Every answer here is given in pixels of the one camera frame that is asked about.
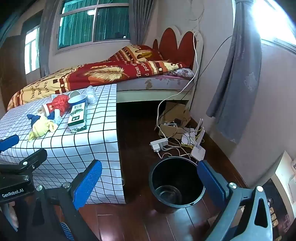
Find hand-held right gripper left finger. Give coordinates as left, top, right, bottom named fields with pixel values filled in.
left=29, top=159, right=102, bottom=241

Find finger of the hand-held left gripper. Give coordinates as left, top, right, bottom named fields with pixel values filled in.
left=0, top=148, right=48, bottom=174
left=0, top=134, right=19, bottom=152

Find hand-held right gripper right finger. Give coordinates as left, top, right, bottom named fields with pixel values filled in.
left=197, top=160, right=274, bottom=241

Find yellow cloth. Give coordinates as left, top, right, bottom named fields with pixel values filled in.
left=28, top=115, right=58, bottom=142

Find blue cloth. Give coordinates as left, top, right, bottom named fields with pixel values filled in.
left=26, top=113, right=41, bottom=128

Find black trash bin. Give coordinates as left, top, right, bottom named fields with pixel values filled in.
left=149, top=157, right=206, bottom=214

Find red plastic bag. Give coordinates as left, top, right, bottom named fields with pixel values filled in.
left=51, top=94, right=71, bottom=114

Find green and white box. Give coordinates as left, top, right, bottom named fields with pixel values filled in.
left=68, top=102, right=88, bottom=133

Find white cup with blue rim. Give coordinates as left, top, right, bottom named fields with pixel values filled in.
left=68, top=94, right=88, bottom=107

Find person's left hand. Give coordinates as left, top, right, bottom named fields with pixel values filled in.
left=0, top=201, right=19, bottom=232

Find white router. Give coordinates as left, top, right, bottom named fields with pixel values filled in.
left=191, top=118, right=206, bottom=161

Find table with grid tablecloth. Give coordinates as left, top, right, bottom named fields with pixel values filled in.
left=0, top=83, right=127, bottom=205

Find white modem box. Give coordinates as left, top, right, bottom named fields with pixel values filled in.
left=181, top=133, right=197, bottom=145

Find blue striped slipper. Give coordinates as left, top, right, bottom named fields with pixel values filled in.
left=60, top=221, right=75, bottom=241

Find open cardboard box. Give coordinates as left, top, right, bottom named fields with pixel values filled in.
left=158, top=102, right=191, bottom=139

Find white power strip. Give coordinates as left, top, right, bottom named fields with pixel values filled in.
left=150, top=138, right=169, bottom=153

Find brown wooden wardrobe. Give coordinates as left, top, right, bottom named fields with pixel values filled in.
left=0, top=35, right=26, bottom=112

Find white cardboard box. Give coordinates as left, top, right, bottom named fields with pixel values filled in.
left=274, top=150, right=296, bottom=186

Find clear plastic bag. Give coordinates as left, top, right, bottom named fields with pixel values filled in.
left=85, top=85, right=98, bottom=104

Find small window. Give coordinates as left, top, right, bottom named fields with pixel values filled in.
left=23, top=27, right=40, bottom=75

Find grey curtain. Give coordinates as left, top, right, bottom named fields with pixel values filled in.
left=128, top=0, right=148, bottom=45
left=40, top=0, right=62, bottom=78
left=206, top=0, right=263, bottom=144

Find white bed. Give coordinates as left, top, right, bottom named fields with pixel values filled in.
left=117, top=74, right=195, bottom=109

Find bed with red blanket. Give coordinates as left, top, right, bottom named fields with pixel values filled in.
left=7, top=44, right=192, bottom=111

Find floral pillow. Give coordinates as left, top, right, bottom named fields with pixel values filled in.
left=168, top=68, right=195, bottom=78

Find large window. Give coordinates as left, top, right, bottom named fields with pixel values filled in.
left=54, top=0, right=131, bottom=55

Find red and white headboard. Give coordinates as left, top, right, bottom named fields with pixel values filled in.
left=153, top=25, right=204, bottom=79

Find bright side window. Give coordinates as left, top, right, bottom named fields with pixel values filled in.
left=254, top=0, right=296, bottom=50

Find thick white cable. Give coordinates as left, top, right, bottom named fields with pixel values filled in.
left=156, top=31, right=200, bottom=139

